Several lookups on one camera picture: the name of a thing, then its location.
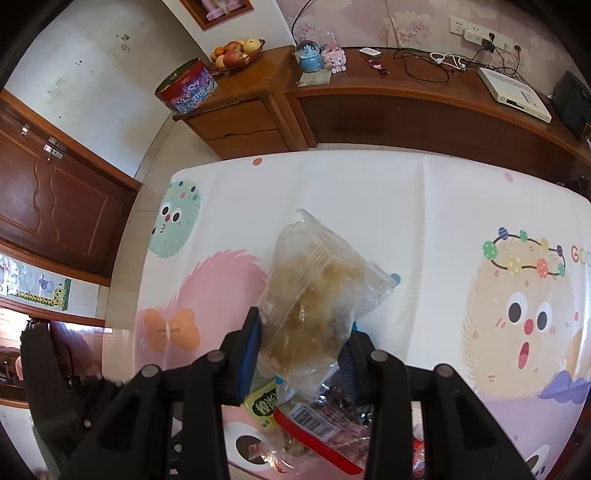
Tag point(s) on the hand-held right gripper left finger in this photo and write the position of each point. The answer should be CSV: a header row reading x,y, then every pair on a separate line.
x,y
251,346

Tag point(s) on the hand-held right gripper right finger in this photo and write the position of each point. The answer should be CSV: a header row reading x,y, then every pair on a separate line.
x,y
364,369

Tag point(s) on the brown round cracker packet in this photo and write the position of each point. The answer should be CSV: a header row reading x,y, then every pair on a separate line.
x,y
332,392

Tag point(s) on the green snack packet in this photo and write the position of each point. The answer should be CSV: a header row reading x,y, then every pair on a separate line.
x,y
263,404

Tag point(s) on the red black labelled packet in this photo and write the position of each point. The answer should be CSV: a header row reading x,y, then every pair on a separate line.
x,y
318,429

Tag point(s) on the clear bag of brown pastry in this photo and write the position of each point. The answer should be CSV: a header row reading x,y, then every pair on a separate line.
x,y
314,295

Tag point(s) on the cartoon printed tablecloth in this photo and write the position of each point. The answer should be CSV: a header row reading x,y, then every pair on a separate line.
x,y
415,221

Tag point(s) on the brown wooden door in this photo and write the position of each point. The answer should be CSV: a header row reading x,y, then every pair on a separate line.
x,y
60,198

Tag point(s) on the wooden drawer cabinet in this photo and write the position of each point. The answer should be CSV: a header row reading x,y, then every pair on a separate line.
x,y
235,120

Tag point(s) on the long wooden television cabinet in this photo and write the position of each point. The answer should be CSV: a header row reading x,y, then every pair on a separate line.
x,y
415,110

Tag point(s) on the red blue gift tin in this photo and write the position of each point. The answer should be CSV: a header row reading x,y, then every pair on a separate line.
x,y
187,87

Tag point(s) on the paper under snow globe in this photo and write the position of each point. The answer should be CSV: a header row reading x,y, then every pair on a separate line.
x,y
314,79

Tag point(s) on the bowl of fruit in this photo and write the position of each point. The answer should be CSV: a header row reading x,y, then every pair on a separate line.
x,y
235,54

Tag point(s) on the blue snow globe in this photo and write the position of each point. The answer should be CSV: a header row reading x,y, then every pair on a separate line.
x,y
309,57

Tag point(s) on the pink plush toy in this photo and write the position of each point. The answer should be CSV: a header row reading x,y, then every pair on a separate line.
x,y
334,55

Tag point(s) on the small red gadget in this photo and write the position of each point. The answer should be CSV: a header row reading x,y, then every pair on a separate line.
x,y
377,67

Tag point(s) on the white set-top box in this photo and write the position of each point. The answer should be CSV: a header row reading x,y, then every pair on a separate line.
x,y
512,94

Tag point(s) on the small white device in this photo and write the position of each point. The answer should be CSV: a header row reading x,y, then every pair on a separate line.
x,y
370,51

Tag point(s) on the dark green air fryer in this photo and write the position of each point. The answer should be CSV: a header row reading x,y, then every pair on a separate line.
x,y
572,104

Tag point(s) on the cartoon wall poster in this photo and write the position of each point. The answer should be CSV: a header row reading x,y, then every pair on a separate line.
x,y
37,284

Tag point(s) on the white wall power sockets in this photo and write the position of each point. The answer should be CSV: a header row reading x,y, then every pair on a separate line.
x,y
475,30

